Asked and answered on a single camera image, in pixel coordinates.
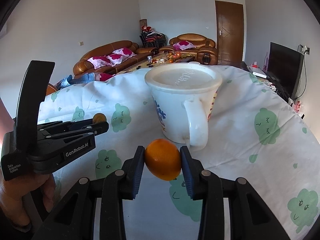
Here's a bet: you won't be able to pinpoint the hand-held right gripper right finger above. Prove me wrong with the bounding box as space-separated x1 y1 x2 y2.
180 145 292 240

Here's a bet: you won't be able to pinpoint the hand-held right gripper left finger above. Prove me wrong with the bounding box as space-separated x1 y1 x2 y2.
32 145 145 240

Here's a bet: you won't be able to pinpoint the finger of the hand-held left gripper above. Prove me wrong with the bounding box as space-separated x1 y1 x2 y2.
37 120 95 132
40 122 110 140

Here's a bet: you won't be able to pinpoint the small yellow-green fruit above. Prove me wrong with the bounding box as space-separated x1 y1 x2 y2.
93 113 106 125

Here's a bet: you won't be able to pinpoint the small orange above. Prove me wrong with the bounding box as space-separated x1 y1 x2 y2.
144 139 182 181

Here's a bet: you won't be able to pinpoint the person's left hand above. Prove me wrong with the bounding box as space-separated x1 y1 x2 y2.
0 172 57 220

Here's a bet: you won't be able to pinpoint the blue denim clothes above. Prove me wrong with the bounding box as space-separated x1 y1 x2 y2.
55 72 97 89

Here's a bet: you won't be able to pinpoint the white printed mug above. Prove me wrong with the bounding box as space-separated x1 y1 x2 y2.
144 62 223 151

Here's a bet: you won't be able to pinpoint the pink floral pillow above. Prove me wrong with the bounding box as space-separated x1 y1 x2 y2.
87 56 117 68
173 41 195 52
106 47 137 64

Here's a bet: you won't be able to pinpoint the wooden coffee table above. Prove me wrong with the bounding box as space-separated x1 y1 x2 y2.
117 52 195 74

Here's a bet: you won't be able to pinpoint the brown leather sofa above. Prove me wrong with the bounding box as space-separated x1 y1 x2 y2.
73 40 160 80

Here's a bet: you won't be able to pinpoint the white plastic mug lid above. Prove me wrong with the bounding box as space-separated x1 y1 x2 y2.
144 62 223 95

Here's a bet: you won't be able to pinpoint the stacked dark chairs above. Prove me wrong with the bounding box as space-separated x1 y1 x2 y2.
139 29 167 48

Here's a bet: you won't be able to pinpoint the cluster of small orange snacks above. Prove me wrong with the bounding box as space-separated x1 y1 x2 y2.
152 52 193 64

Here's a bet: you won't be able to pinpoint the brown leather armchair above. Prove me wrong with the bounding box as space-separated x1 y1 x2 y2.
159 33 218 65

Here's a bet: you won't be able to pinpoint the black flat television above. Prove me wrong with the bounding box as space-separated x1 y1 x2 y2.
266 42 304 98

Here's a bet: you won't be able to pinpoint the brown wooden door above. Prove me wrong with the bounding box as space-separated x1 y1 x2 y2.
215 0 244 66

